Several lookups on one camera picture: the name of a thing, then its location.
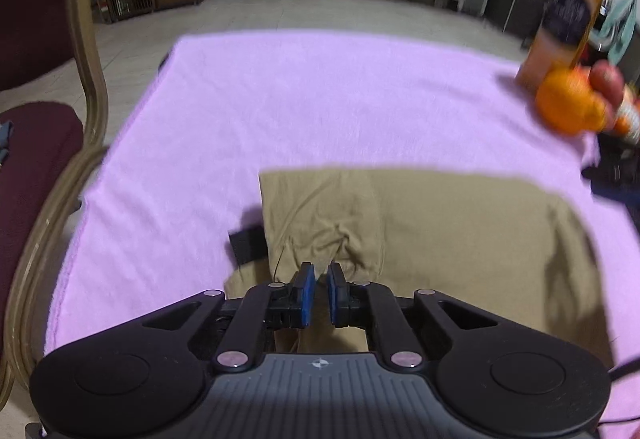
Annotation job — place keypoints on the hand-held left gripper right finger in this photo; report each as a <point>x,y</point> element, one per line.
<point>335,294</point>

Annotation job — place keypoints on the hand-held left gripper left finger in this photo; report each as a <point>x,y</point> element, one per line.
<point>306,294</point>

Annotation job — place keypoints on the khaki pants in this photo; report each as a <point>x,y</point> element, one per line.
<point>450,229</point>

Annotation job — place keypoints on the lilac fleece towel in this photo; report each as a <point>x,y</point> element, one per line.
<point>300,109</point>

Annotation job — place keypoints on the large orange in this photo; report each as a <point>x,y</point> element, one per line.
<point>565,101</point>

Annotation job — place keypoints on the orange juice bottle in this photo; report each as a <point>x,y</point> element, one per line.
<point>565,14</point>

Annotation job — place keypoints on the maroon chair with gold frame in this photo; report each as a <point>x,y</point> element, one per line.
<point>40,159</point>

